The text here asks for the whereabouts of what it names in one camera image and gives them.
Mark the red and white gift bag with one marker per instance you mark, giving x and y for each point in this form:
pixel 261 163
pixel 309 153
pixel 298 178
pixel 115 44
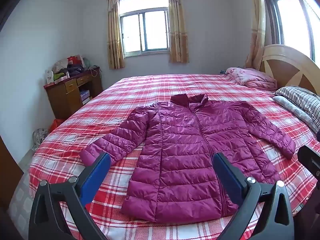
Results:
pixel 76 60

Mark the bed with red plaid sheet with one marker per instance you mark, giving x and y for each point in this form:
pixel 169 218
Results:
pixel 140 92

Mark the magenta puffer jacket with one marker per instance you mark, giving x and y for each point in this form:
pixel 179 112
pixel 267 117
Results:
pixel 180 142

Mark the grey patterned bag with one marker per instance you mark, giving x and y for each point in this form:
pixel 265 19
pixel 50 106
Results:
pixel 40 138

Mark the grey floral pillow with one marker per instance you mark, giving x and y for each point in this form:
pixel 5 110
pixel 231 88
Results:
pixel 297 111

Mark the dark purple cloth pile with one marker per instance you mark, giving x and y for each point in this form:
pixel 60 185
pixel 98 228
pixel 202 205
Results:
pixel 75 70

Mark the white carton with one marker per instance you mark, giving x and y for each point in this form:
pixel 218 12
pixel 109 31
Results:
pixel 50 77

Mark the wooden headboard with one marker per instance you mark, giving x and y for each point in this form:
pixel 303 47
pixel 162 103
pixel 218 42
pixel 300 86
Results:
pixel 287 65

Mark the striped pillow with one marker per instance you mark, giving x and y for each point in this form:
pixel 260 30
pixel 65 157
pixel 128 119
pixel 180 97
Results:
pixel 300 97

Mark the long pale yellow curtain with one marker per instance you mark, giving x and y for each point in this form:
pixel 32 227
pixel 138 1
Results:
pixel 257 30

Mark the stack of books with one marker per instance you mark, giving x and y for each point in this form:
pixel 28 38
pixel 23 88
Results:
pixel 85 97

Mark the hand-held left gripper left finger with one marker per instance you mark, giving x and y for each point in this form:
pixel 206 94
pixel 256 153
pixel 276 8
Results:
pixel 96 177

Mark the red plastic bag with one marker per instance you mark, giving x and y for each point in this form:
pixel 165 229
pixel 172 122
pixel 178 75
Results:
pixel 56 124

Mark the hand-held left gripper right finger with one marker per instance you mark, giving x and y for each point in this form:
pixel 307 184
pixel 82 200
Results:
pixel 228 177

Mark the white plastic bag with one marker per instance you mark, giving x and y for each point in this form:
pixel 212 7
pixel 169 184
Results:
pixel 60 65

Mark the brown wooden desk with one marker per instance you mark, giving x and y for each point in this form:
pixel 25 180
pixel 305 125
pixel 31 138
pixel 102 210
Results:
pixel 62 100

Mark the yellow patterned curtain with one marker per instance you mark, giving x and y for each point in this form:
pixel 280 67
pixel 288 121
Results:
pixel 115 30
pixel 178 25

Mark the brown wooden cabinet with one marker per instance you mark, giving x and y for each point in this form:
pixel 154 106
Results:
pixel 10 172

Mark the large side window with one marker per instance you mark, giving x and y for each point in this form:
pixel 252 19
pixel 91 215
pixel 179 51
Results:
pixel 292 17

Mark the small sliding window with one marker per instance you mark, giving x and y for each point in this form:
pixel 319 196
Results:
pixel 143 27

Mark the folded pink blanket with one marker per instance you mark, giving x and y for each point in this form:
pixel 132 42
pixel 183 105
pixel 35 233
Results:
pixel 252 77

